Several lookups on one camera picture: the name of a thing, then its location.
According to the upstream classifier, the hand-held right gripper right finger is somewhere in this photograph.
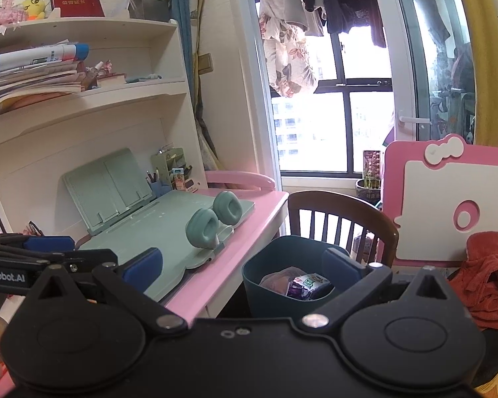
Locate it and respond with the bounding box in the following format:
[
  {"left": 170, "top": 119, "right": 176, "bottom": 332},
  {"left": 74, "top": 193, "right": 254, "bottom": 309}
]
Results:
[{"left": 303, "top": 248, "right": 474, "bottom": 333}]

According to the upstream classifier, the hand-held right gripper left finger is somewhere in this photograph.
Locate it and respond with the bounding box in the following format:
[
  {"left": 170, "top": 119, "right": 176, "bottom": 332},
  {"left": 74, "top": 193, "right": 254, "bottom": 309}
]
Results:
[{"left": 23, "top": 247, "right": 187, "bottom": 334}]

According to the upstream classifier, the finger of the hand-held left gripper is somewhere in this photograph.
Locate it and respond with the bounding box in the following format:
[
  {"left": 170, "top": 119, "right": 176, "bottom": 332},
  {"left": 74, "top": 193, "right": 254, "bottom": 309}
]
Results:
[
  {"left": 0, "top": 234, "right": 76, "bottom": 251},
  {"left": 0, "top": 249, "right": 119, "bottom": 272}
]

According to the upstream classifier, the green white wrapper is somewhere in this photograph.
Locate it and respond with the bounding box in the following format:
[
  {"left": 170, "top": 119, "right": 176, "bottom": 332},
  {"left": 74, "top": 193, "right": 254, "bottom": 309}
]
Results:
[{"left": 292, "top": 273, "right": 332, "bottom": 299}]

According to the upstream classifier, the purple foil wrapper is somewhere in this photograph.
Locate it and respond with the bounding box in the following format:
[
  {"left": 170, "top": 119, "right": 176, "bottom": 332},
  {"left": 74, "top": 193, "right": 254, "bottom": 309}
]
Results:
[{"left": 286, "top": 276, "right": 316, "bottom": 301}]

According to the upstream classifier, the pink tissue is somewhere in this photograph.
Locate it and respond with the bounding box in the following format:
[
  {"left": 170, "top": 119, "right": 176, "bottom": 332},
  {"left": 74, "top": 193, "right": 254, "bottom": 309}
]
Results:
[{"left": 259, "top": 267, "right": 308, "bottom": 295}]

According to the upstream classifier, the teal waste bin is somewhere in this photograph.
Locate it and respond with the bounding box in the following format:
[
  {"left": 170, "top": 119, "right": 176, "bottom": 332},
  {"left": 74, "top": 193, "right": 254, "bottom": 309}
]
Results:
[{"left": 241, "top": 235, "right": 351, "bottom": 320}]

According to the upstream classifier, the green tilting desk board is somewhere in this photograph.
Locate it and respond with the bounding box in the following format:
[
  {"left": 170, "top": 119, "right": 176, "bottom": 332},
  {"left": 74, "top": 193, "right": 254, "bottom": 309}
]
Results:
[{"left": 79, "top": 191, "right": 256, "bottom": 303}]

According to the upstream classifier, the brown wooden chair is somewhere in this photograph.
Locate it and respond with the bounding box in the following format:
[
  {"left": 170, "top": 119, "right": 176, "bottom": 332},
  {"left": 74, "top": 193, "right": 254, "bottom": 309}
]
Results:
[{"left": 288, "top": 191, "right": 399, "bottom": 266}]

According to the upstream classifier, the green book stand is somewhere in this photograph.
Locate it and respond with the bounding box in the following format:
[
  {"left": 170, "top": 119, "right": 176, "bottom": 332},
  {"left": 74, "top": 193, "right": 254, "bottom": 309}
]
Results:
[{"left": 62, "top": 148, "right": 154, "bottom": 237}]

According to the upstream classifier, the blue pen cup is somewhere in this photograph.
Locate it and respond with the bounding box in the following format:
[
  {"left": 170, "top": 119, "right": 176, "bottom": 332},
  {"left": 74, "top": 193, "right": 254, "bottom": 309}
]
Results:
[{"left": 146, "top": 170, "right": 173, "bottom": 197}]

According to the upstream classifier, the potted bamboo plant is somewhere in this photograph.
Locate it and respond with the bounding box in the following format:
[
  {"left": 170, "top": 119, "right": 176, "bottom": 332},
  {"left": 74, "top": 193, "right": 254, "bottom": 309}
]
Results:
[{"left": 356, "top": 172, "right": 382, "bottom": 206}]

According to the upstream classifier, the pink desk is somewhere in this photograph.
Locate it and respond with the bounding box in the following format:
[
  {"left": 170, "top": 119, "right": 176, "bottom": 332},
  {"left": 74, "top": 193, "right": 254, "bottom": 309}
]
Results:
[{"left": 0, "top": 191, "right": 290, "bottom": 398}]

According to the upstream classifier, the green pen organizer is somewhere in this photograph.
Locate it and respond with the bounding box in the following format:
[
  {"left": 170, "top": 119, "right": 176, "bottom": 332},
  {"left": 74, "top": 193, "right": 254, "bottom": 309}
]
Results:
[{"left": 150, "top": 148, "right": 185, "bottom": 195}]

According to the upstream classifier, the pink white headboard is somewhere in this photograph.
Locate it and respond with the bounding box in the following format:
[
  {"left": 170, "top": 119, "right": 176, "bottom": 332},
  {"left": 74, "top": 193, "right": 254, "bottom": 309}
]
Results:
[{"left": 377, "top": 134, "right": 498, "bottom": 268}]

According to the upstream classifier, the white desk bookshelf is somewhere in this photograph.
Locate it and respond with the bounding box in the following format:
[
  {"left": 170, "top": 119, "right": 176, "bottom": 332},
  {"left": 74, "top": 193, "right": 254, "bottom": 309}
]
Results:
[{"left": 0, "top": 17, "right": 200, "bottom": 237}]

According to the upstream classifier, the rust orange garment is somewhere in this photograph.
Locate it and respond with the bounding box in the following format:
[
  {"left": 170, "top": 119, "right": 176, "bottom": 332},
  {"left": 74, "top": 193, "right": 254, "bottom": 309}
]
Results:
[{"left": 448, "top": 232, "right": 498, "bottom": 332}]

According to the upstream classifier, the stack of books and papers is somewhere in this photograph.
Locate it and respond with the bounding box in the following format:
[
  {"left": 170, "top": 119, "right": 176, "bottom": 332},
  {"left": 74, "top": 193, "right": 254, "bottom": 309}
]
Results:
[{"left": 0, "top": 41, "right": 92, "bottom": 119}]

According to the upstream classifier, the small bottle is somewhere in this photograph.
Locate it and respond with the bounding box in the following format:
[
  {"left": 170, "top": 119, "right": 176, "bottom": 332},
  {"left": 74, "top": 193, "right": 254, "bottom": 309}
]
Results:
[{"left": 83, "top": 61, "right": 113, "bottom": 90}]

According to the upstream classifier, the black framed window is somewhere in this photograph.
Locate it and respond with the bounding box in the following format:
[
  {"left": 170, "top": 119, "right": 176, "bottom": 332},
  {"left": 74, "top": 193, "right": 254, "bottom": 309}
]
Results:
[{"left": 270, "top": 29, "right": 395, "bottom": 175}]

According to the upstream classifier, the blue white rolled poster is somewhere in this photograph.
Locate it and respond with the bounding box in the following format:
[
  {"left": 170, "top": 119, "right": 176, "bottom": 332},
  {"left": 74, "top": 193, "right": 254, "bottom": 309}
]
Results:
[{"left": 0, "top": 43, "right": 90, "bottom": 73}]

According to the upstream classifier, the floral hanging garment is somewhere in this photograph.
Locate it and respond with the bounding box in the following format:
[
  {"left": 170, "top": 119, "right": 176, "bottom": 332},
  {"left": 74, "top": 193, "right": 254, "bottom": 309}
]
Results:
[{"left": 259, "top": 12, "right": 318, "bottom": 98}]

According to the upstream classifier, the yellow plush toy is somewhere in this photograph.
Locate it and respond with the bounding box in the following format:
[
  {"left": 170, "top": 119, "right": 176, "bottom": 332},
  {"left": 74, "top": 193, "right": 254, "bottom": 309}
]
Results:
[{"left": 19, "top": 0, "right": 50, "bottom": 21}]

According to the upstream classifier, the narrow blue curtain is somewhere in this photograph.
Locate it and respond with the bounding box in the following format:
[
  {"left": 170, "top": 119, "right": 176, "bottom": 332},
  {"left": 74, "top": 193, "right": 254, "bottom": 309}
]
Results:
[{"left": 168, "top": 0, "right": 192, "bottom": 166}]

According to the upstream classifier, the red certificate book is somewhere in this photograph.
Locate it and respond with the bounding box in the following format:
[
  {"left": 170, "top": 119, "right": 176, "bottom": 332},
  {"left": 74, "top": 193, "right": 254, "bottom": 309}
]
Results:
[{"left": 50, "top": 0, "right": 105, "bottom": 18}]

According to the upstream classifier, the yellow curtain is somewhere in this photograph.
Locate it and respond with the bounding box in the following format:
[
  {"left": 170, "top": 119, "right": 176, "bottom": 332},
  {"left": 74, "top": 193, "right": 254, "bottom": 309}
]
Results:
[{"left": 452, "top": 0, "right": 498, "bottom": 150}]

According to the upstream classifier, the grey hanging garment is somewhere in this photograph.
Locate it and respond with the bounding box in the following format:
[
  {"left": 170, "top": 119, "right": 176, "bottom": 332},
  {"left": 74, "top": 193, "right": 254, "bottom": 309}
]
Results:
[{"left": 284, "top": 0, "right": 324, "bottom": 36}]

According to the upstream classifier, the black hanging garment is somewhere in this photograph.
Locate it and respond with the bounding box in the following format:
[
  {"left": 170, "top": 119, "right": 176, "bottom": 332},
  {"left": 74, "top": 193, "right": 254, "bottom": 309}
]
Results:
[{"left": 296, "top": 0, "right": 386, "bottom": 48}]

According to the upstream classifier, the white hanging garment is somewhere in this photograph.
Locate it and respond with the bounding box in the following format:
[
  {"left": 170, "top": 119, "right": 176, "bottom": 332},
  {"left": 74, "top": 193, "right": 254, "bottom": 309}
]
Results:
[{"left": 257, "top": 0, "right": 293, "bottom": 42}]

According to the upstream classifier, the pink desk end rail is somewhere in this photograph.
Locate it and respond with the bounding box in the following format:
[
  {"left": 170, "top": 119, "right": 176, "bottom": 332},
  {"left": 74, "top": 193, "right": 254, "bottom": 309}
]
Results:
[{"left": 205, "top": 171, "right": 277, "bottom": 193}]

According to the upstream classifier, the white sliding door frame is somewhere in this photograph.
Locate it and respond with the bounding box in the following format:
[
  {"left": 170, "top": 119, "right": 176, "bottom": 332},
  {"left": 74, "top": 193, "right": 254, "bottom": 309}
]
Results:
[{"left": 232, "top": 0, "right": 283, "bottom": 191}]

